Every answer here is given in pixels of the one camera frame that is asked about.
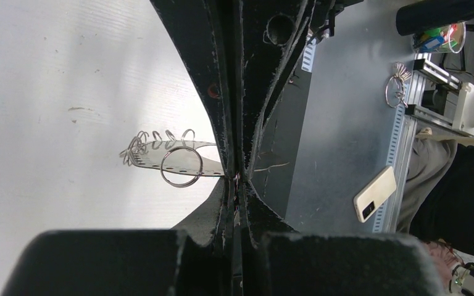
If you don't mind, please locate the clear cup of key tags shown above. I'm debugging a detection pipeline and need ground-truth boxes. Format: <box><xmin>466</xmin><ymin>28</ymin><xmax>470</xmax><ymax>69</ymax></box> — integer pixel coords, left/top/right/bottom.
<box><xmin>412</xmin><ymin>22</ymin><xmax>467</xmax><ymax>54</ymax></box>

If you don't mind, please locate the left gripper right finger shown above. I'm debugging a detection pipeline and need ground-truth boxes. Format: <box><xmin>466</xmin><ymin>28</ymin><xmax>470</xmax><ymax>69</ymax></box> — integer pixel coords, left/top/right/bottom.
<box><xmin>237</xmin><ymin>182</ymin><xmax>444</xmax><ymax>295</ymax></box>

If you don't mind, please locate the white smartphone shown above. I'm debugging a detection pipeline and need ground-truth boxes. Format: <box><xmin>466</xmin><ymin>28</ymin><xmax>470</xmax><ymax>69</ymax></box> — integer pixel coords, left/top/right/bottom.
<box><xmin>353</xmin><ymin>166</ymin><xmax>397</xmax><ymax>223</ymax></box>

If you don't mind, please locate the aluminium rail frame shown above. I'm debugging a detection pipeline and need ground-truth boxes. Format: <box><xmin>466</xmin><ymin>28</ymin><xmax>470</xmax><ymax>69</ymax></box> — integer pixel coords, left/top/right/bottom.
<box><xmin>405</xmin><ymin>57</ymin><xmax>474</xmax><ymax>137</ymax></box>

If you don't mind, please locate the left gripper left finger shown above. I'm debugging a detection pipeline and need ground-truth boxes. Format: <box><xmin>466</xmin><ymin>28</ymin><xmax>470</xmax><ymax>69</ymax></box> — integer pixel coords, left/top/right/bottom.
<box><xmin>2</xmin><ymin>178</ymin><xmax>233</xmax><ymax>295</ymax></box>

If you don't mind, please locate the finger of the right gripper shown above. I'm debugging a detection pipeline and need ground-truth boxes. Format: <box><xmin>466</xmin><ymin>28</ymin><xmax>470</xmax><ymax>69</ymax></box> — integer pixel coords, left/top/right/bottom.
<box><xmin>236</xmin><ymin>1</ymin><xmax>315</xmax><ymax>179</ymax></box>
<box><xmin>151</xmin><ymin>1</ymin><xmax>236</xmax><ymax>177</ymax></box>

